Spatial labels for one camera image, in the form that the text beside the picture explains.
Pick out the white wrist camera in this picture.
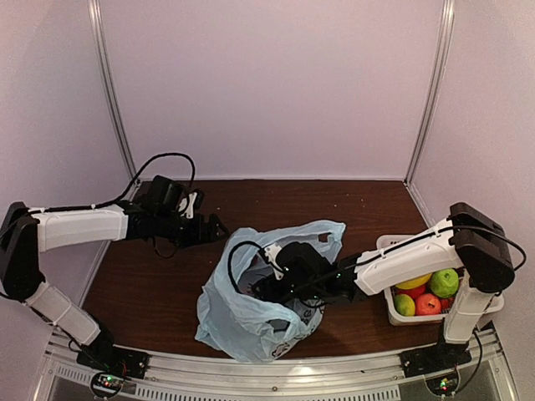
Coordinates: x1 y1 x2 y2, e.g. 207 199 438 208
177 189 205 220
260 242 285 281

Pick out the right black cable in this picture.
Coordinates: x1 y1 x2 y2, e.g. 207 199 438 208
227 225 527 377

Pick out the small green yellow fruit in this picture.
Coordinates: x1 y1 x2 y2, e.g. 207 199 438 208
394 294 415 317

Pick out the red apple front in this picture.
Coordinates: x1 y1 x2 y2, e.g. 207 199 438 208
415 293 442 316

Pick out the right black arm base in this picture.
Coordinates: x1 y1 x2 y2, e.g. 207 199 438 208
399 341 471 378

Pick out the light blue plastic bag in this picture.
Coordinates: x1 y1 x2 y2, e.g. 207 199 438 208
195 220 346 363

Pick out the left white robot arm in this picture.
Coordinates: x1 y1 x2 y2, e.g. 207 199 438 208
1 175 229 371

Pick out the red apple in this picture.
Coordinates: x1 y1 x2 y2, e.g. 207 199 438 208
400 285 426 300
415 293 442 316

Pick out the large green apple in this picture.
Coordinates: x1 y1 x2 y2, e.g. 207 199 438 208
429 268 459 298

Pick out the white plastic basket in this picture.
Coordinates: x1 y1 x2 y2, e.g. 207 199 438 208
376 235 505 326

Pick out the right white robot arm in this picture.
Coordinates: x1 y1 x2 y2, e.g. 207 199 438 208
252 202 516 369

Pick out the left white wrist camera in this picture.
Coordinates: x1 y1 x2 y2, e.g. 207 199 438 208
177 189 205 220

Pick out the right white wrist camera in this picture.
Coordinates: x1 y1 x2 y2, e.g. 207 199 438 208
260 242 285 281

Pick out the pale yellow fruit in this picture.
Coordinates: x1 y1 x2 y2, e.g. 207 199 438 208
395 273 432 290

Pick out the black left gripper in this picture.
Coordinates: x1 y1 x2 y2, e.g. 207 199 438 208
155 210 229 249

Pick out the aluminium front rail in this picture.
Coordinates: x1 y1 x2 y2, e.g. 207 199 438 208
41 329 509 401

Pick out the red apple back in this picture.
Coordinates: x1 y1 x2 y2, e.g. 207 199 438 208
400 285 426 300

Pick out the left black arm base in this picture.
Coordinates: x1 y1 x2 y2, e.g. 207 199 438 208
76 328 149 379

